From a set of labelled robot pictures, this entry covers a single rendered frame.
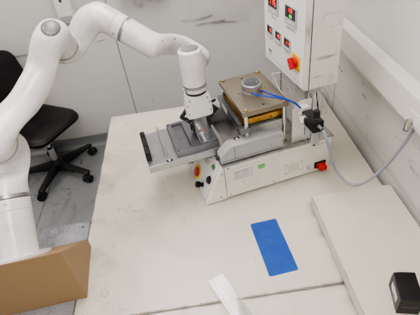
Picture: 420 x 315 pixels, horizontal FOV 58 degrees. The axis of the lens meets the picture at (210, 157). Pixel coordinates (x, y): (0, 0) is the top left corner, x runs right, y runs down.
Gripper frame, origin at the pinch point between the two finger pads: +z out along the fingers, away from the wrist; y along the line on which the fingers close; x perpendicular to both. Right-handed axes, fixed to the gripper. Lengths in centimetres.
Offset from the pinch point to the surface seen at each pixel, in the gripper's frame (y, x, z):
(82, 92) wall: -57, 160, 52
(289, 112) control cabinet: 37.3, -1.0, 4.8
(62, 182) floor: -90, 121, 102
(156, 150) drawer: -19.2, -2.3, 4.6
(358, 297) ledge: 24, -73, 22
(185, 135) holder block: -6.4, 0.9, 3.4
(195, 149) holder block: -5.5, -10.0, 2.8
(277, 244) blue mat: 12, -44, 26
